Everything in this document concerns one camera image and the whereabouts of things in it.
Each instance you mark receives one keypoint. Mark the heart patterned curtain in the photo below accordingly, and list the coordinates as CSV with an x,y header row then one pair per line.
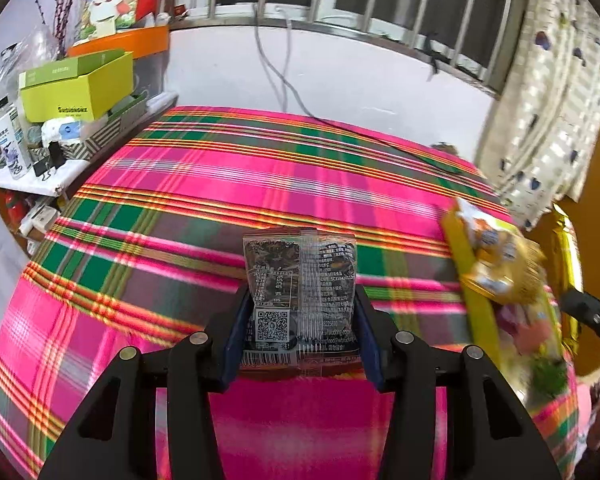
x,y
543,133

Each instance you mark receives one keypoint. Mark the orange lidded plastic bin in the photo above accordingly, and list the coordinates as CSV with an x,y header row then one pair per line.
x,y
149,47

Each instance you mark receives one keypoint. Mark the lime green storage box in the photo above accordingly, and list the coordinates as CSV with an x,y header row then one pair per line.
x,y
85,87

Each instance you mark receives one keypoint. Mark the white cosmetic bottle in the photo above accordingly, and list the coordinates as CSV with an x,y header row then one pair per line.
x,y
13,147

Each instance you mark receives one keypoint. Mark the short yellow snack bar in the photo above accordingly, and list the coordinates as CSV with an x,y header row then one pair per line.
x,y
568,269

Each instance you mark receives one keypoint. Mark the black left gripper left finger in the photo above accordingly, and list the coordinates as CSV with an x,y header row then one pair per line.
x,y
112,434

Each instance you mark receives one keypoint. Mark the pink plaid tablecloth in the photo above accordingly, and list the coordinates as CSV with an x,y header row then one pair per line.
x,y
151,246

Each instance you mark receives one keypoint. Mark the white side shelf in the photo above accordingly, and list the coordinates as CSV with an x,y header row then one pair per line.
x,y
58,181

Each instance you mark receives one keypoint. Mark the dark clear snack packet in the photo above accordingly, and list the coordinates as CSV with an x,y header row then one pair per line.
x,y
302,284

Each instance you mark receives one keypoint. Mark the pink jelly cup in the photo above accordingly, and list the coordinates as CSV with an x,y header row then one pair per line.
x,y
529,338

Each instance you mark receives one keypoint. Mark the green pea snack bag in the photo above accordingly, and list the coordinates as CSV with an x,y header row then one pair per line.
x,y
548,377

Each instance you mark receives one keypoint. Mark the lime green cardboard tray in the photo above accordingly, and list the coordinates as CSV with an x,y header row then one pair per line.
x,y
493,325

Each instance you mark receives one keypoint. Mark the yellow chips bag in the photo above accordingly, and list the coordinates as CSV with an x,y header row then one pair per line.
x,y
507,267

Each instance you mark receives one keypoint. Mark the striped black white box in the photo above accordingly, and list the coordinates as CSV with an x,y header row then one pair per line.
x,y
79,139

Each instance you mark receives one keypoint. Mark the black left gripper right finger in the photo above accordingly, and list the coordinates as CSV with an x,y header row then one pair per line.
x,y
489,433

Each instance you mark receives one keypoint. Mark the metal window bars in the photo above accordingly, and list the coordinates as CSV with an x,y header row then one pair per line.
x,y
478,37

